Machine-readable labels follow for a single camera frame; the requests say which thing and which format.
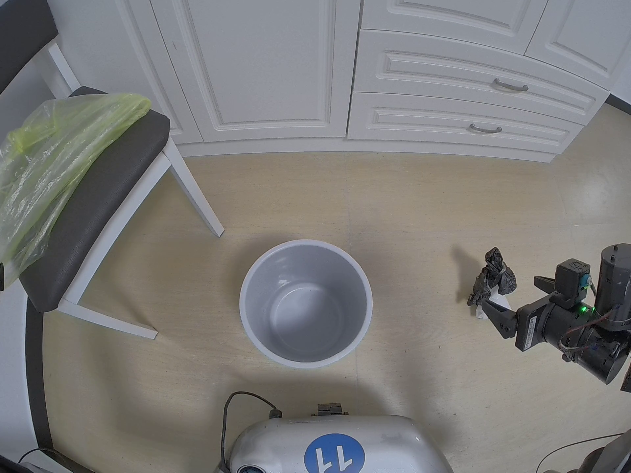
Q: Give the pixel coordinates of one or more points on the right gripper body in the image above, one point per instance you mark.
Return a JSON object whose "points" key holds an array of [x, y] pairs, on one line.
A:
{"points": [[552, 321]]}

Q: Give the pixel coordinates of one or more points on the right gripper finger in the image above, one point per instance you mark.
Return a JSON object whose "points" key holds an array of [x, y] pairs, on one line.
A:
{"points": [[546, 285], [505, 321]]}

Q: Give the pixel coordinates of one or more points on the black plastic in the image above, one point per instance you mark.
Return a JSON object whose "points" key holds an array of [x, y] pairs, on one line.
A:
{"points": [[498, 274]]}

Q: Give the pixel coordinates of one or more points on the yellow-green plastic bag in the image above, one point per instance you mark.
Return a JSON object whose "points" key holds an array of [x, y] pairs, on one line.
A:
{"points": [[54, 165]]}

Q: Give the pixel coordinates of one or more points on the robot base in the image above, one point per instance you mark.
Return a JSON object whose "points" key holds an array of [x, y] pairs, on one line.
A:
{"points": [[345, 436]]}

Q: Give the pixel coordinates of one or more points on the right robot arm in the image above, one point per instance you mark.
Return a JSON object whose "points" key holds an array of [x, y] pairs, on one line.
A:
{"points": [[614, 274]]}

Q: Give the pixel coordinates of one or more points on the white trash bin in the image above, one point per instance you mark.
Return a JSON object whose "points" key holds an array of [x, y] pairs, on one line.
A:
{"points": [[305, 284]]}

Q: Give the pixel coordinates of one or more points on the crumpled white paper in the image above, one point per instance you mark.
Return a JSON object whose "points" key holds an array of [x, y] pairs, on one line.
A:
{"points": [[498, 304]]}

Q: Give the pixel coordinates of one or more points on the white wardrobe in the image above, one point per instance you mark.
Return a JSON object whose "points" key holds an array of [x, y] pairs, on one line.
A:
{"points": [[271, 42]]}

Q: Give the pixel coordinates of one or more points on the white chair grey cushions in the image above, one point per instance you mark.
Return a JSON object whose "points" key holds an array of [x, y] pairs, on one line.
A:
{"points": [[113, 165]]}

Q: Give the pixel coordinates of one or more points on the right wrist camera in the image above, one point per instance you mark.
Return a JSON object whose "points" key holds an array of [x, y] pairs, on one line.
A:
{"points": [[569, 276]]}

